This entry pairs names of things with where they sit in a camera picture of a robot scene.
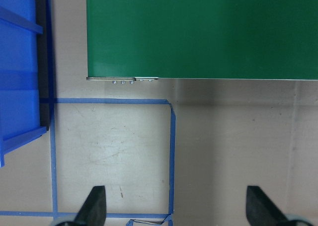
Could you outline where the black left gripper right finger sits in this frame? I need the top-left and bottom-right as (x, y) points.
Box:
(245, 186), (292, 226)

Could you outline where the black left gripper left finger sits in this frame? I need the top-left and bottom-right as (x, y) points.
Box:
(74, 186), (106, 226)

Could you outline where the blue left storage bin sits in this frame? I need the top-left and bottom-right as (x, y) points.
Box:
(0, 0), (46, 166)

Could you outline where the green conveyor belt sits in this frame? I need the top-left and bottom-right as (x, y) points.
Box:
(86, 0), (318, 80)

